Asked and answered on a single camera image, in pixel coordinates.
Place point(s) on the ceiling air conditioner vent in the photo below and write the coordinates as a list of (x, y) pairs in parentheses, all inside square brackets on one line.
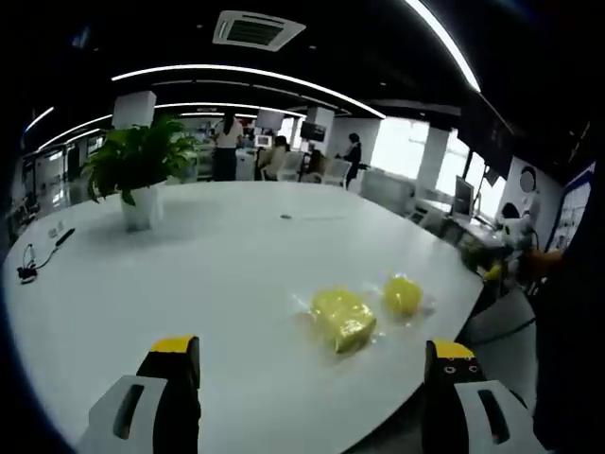
[(257, 29)]

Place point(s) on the green potted plant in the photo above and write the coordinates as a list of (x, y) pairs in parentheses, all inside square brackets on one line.
[(137, 165)]

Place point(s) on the person's dark clothing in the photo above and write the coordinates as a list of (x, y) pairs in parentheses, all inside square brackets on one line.
[(574, 331)]

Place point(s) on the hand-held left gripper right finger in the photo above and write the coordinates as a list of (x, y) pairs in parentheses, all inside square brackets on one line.
[(461, 402)]

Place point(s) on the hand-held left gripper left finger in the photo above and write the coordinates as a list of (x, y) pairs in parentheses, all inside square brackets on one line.
[(156, 402)]

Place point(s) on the white humanoid robot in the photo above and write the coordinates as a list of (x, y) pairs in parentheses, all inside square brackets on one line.
[(517, 222)]

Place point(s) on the small yellow silicone block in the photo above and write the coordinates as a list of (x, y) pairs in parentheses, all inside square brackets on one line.
[(402, 296)]

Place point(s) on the computer monitor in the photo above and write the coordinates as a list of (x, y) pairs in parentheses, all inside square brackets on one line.
[(463, 196)]

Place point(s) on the large yellow silicone block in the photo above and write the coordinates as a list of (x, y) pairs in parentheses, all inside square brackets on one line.
[(343, 320)]

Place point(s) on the black pen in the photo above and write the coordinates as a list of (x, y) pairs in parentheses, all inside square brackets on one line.
[(65, 236)]

